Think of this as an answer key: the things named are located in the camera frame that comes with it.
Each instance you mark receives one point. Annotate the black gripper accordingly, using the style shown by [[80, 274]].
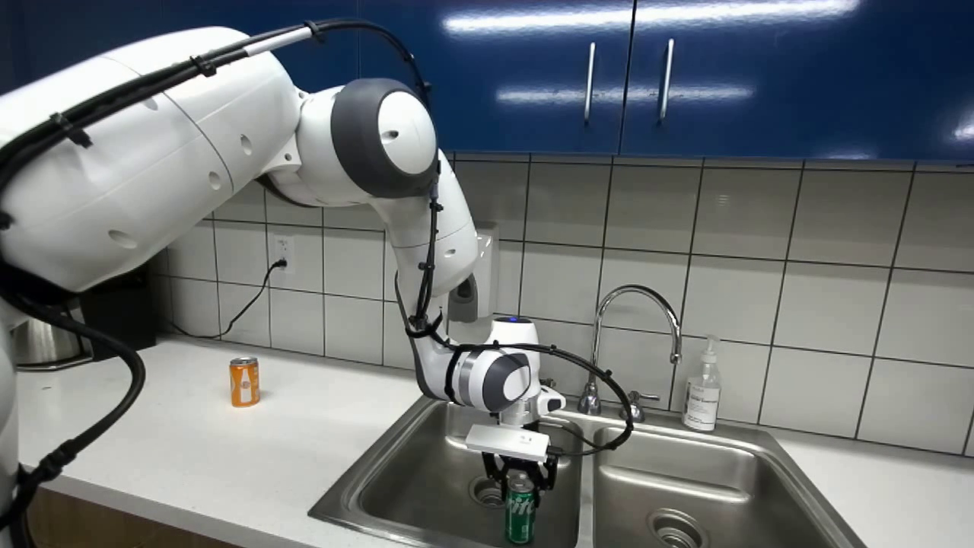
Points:
[[519, 464]]

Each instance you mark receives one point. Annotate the green soda can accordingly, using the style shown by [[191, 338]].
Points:
[[521, 511]]

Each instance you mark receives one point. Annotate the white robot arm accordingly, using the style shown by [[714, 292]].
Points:
[[130, 170]]

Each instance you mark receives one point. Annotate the round metal sink drain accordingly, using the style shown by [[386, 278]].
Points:
[[672, 530], [485, 493]]

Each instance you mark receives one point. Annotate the stainless steel double sink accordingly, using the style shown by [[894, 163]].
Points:
[[426, 475]]

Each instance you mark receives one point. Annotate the orange soda can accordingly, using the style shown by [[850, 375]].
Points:
[[243, 381]]

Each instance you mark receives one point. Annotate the clear pump soap bottle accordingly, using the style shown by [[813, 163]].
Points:
[[701, 398]]

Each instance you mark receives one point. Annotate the chrome gooseneck faucet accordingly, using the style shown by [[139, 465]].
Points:
[[676, 352]]

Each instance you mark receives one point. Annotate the blue glossy cabinet door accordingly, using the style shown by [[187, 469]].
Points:
[[528, 92], [355, 54], [80, 20], [810, 80]]

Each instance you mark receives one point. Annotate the black kitchen appliance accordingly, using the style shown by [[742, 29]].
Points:
[[122, 309]]

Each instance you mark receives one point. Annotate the wooden base cabinet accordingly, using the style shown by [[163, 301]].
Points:
[[80, 520]]

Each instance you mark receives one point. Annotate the silver metal pot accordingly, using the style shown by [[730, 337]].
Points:
[[47, 346]]

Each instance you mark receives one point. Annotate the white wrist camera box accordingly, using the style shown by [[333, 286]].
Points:
[[506, 438]]

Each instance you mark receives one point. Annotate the white wall outlet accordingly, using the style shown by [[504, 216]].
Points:
[[277, 250]]

